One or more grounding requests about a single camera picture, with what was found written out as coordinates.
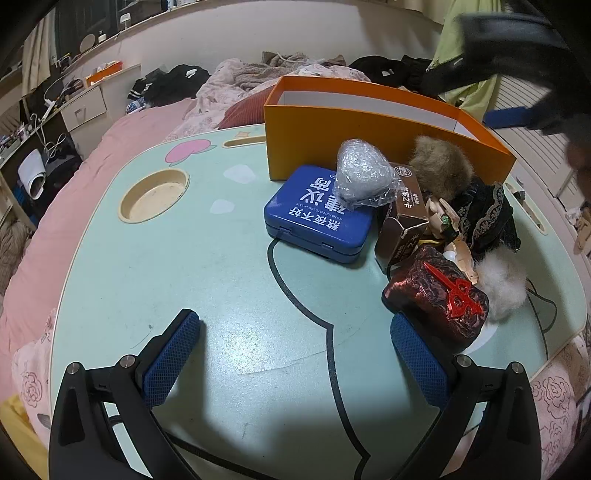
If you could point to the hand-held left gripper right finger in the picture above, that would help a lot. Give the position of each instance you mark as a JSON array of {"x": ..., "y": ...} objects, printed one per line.
[{"x": 418, "y": 364}]

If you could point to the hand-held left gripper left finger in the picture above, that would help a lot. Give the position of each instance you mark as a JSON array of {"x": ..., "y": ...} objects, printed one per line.
[{"x": 171, "y": 364}]

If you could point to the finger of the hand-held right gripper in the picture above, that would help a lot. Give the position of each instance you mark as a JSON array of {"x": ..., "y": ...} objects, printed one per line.
[
  {"x": 457, "y": 74},
  {"x": 508, "y": 116}
]

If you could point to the dark marbled box red emblem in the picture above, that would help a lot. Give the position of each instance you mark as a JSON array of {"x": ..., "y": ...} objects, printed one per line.
[{"x": 425, "y": 295}]

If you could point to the brown furry ball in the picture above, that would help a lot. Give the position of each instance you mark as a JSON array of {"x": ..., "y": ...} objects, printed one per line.
[{"x": 438, "y": 166}]

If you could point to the black lace garment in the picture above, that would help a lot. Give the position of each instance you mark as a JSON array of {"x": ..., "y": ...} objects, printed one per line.
[{"x": 489, "y": 217}]

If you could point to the beige toy figure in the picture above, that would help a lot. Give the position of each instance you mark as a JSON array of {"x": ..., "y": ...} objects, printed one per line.
[{"x": 461, "y": 258}]

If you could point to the white fluffy ball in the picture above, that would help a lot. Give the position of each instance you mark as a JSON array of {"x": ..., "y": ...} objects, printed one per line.
[{"x": 503, "y": 286}]

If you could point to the brown milk carton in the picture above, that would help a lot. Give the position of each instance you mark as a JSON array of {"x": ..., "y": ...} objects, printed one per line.
[{"x": 408, "y": 207}]

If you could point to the grey lump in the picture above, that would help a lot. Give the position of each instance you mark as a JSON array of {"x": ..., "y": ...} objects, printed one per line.
[{"x": 360, "y": 170}]

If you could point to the orange cardboard box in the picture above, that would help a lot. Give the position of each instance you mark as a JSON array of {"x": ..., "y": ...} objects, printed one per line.
[{"x": 304, "y": 138}]

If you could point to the blue tin case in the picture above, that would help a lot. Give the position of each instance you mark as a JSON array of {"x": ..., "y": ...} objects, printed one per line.
[{"x": 300, "y": 217}]

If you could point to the mint green cartoon desktop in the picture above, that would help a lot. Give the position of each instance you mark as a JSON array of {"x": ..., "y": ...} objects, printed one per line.
[{"x": 184, "y": 267}]

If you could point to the light green hanging garment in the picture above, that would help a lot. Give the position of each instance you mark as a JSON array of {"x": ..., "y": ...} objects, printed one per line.
[{"x": 445, "y": 44}]

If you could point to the grey-brown knit garment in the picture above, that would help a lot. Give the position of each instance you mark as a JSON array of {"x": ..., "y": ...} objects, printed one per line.
[{"x": 268, "y": 69}]

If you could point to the dark red pillow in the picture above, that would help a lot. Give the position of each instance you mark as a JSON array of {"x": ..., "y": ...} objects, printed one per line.
[{"x": 244, "y": 113}]

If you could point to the white curved plastic object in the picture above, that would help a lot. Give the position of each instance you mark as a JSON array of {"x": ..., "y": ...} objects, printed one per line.
[{"x": 32, "y": 177}]

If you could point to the white drawer cabinet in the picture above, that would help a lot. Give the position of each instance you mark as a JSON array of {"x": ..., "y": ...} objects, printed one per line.
[{"x": 85, "y": 110}]

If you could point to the black white-striped clothes pile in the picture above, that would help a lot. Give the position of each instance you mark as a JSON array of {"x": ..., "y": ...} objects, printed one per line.
[{"x": 171, "y": 83}]

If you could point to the small orange box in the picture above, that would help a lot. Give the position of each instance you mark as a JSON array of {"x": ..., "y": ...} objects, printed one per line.
[{"x": 104, "y": 74}]

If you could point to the small round white mirror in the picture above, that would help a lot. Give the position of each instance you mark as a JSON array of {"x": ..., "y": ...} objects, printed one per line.
[{"x": 86, "y": 44}]

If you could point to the beige curtain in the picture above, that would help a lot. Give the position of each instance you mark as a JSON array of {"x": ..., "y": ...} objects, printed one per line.
[{"x": 37, "y": 55}]

